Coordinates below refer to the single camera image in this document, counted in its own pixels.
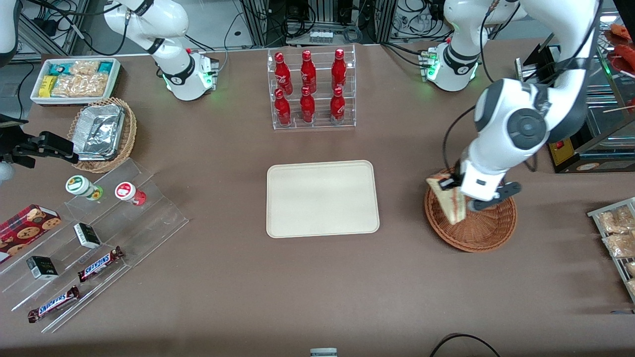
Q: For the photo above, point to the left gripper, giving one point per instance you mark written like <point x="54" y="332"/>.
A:
<point x="448" y="183"/>

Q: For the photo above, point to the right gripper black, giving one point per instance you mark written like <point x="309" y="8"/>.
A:
<point x="21" y="147"/>

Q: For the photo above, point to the triangle sandwich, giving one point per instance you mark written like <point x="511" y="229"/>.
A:
<point x="452" y="208"/>

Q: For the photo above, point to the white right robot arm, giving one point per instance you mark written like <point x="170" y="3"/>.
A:
<point x="168" y="20"/>

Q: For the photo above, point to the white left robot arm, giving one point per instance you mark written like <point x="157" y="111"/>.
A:
<point x="516" y="124"/>

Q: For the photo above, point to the brown wicker basket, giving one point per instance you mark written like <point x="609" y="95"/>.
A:
<point x="486" y="230"/>

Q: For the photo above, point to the light wicker basket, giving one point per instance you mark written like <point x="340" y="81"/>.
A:
<point x="130" y="134"/>

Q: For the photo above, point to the cream plastic serving tray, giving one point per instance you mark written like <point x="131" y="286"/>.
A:
<point x="322" y="198"/>

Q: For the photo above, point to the green lid yogurt cup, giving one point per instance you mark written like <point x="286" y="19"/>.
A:
<point x="79" y="185"/>

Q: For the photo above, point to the white plastic snack bin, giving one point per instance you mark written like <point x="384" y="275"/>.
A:
<point x="74" y="102"/>

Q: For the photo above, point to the silver foil container stack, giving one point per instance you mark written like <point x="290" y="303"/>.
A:
<point x="99" y="131"/>

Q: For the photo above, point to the yellow snack packet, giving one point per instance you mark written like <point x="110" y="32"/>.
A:
<point x="47" y="86"/>

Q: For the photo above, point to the red tartan cookie box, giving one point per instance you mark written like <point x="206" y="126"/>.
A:
<point x="25" y="230"/>

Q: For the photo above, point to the clear cracker bag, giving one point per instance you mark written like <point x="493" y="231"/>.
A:
<point x="84" y="68"/>
<point x="79" y="86"/>

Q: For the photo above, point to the teal snack packet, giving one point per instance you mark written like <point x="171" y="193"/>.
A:
<point x="58" y="68"/>
<point x="105" y="67"/>

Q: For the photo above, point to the red lid yogurt cup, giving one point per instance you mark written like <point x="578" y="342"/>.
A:
<point x="126" y="191"/>

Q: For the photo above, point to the small black carton box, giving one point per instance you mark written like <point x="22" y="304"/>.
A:
<point x="42" y="268"/>
<point x="87" y="236"/>

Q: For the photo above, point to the Snickers chocolate bar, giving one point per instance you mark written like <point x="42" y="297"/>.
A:
<point x="52" y="304"/>
<point x="99" y="264"/>

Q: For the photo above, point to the black hot food warmer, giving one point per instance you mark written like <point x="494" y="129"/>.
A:
<point x="595" y="163"/>

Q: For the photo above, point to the black power adapter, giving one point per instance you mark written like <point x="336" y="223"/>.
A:
<point x="47" y="23"/>

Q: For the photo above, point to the clear acrylic stepped display shelf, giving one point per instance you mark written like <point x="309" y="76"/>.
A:
<point x="158" y="218"/>

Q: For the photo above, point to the clear bag of pastries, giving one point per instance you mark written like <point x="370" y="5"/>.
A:
<point x="631" y="268"/>
<point x="615" y="221"/>
<point x="620" y="245"/>
<point x="632" y="287"/>

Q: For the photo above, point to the stainless steel food pan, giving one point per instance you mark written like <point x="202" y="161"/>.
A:
<point x="615" y="119"/>

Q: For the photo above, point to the red cola bottle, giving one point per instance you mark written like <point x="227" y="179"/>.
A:
<point x="283" y="108"/>
<point x="282" y="73"/>
<point x="339" y="70"/>
<point x="337" y="106"/>
<point x="307" y="73"/>
<point x="307" y="106"/>

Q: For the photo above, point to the clear acrylic bottle rack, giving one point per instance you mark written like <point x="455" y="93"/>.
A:
<point x="321" y="69"/>

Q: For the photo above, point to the red sausage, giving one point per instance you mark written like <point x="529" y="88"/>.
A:
<point x="626" y="53"/>
<point x="620" y="30"/>

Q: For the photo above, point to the white power strip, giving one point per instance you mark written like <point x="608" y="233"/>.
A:
<point x="321" y="36"/>

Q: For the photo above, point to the small grey white device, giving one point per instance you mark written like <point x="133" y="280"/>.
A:
<point x="323" y="353"/>

